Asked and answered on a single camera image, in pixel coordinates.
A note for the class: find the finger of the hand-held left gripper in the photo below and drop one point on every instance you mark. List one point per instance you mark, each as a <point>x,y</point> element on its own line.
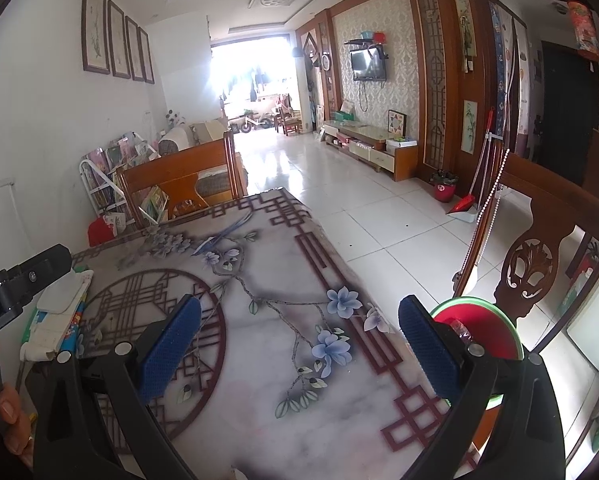
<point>42,265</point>

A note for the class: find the flat white box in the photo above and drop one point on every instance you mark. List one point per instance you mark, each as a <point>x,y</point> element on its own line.
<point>401,144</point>

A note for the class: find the diamond wall decoration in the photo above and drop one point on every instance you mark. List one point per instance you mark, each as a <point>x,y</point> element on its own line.
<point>311,43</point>

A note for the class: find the wooden television cabinet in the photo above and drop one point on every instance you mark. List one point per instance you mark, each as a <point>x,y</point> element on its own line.
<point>374,145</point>

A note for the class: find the bamboo wall painting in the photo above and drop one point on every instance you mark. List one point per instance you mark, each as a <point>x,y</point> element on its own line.
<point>470,127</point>

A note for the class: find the flower wall scroll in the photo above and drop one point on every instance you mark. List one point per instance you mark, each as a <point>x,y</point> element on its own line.
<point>465,25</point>

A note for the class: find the large framed plant picture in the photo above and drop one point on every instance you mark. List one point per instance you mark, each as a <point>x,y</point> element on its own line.
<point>95,30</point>

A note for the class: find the plain wooden chair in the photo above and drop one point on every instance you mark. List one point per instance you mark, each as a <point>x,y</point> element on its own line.
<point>179,165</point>

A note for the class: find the white standing air conditioner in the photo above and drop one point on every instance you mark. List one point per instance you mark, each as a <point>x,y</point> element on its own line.
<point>306,92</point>

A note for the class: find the small wooden chair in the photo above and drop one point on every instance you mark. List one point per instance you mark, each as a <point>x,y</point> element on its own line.
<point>289,122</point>

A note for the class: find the red bucket black bag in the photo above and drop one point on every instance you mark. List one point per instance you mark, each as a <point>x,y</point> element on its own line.
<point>443,190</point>

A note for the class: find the white book rack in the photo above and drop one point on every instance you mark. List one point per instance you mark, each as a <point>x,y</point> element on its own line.
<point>85,180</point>

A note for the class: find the red bin green rim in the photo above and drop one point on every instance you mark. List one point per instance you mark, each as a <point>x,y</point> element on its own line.
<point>494,335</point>

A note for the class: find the white round appliance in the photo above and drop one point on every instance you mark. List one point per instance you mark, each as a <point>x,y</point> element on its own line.
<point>173,141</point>

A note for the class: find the black wall shelf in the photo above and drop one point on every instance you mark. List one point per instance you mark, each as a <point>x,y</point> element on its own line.
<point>364,44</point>

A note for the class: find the blue patterned door curtain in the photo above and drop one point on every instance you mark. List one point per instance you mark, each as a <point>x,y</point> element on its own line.
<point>502,75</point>

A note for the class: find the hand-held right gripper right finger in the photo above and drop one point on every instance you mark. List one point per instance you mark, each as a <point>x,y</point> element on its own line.
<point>427,345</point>

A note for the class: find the white balance bike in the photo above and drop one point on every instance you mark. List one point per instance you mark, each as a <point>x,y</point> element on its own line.
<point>249,122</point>

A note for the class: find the person's left hand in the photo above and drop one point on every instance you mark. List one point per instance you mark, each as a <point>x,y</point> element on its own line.
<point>12,415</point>

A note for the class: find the round wall clock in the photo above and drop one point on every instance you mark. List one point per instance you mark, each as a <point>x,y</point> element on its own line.
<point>327,60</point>

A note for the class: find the teal bowl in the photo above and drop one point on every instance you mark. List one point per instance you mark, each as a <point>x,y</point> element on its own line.
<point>367,36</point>

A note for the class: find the wall television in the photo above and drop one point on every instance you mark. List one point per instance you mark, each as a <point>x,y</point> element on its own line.
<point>368,65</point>

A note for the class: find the beige cushion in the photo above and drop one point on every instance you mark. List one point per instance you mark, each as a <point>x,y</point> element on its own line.
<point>208,131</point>

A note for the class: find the wooden sofa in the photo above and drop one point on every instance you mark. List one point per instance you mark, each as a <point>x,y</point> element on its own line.
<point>214,180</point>

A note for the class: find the red hanging decoration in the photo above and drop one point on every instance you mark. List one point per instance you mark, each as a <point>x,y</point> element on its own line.
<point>585,32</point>

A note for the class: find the green tissue box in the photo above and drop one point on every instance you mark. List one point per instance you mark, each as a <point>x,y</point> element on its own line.
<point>342,117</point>

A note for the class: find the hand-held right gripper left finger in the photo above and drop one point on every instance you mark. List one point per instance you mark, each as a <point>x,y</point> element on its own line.
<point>172,345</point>

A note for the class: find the row of children's books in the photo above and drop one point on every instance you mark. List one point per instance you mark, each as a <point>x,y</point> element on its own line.
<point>119,155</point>

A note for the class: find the framed star picture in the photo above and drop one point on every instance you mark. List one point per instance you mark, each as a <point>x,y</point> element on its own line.
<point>397,124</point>

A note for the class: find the red plastic container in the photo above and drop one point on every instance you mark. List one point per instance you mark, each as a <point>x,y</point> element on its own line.
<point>101,232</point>

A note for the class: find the carved wooden chair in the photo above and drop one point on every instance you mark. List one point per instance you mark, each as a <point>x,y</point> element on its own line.
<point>554,200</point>

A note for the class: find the dark door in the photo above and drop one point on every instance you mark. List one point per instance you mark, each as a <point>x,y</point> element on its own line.
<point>567,110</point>

